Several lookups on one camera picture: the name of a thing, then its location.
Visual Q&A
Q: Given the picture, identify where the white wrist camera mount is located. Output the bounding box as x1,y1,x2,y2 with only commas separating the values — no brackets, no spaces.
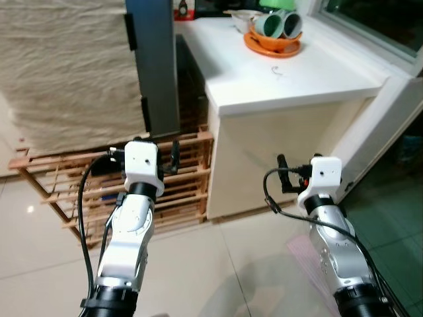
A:
297,157,343,207
124,140,165,187

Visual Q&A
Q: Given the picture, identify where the red white box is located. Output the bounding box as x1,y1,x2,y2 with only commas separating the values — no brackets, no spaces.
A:
174,0,196,21

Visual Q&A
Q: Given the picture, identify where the beige cloth cover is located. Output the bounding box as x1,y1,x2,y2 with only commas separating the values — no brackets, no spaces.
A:
0,0,147,157

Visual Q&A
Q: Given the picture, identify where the white framed window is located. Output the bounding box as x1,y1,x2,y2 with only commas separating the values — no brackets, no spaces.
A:
317,0,423,77

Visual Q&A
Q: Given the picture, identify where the wooden slatted rack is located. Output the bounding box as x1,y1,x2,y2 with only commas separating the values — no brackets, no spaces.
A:
9,129,214,249

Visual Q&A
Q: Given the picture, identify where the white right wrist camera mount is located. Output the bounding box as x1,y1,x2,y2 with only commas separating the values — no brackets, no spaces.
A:
297,157,343,207

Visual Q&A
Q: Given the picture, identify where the orange plate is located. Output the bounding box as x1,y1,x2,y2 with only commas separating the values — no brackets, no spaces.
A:
243,30,303,59

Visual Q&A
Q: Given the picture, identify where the white counter cabinet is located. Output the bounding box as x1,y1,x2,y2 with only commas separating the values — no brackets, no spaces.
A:
175,16,392,220

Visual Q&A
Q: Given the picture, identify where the green ceramic cup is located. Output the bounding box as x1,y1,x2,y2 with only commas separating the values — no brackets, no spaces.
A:
254,12,286,38
281,12,305,39

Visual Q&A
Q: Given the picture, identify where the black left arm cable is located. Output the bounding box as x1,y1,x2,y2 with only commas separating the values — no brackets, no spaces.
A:
77,149,128,311

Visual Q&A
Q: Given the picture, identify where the white shallow dish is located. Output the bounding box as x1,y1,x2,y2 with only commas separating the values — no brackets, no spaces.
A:
224,9,262,31

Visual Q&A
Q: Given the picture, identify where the white framed glass sliding door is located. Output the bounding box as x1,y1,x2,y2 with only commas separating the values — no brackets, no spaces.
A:
328,66,423,311

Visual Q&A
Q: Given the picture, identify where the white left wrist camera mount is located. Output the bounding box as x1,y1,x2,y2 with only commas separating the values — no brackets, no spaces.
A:
124,140,165,187

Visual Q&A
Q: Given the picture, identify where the green plastic bowl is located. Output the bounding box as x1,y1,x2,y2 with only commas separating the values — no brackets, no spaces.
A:
259,0,297,13

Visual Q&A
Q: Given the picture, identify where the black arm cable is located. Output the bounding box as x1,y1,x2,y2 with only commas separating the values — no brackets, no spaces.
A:
77,149,128,311
264,168,404,317

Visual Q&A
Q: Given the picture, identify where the pink floor mat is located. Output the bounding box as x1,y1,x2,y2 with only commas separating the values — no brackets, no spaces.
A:
285,234,329,279

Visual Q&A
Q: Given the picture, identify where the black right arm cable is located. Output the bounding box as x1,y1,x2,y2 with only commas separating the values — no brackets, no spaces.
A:
264,168,404,317

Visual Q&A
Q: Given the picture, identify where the dark grey fridge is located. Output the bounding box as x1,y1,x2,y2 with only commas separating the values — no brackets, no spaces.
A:
125,0,181,139

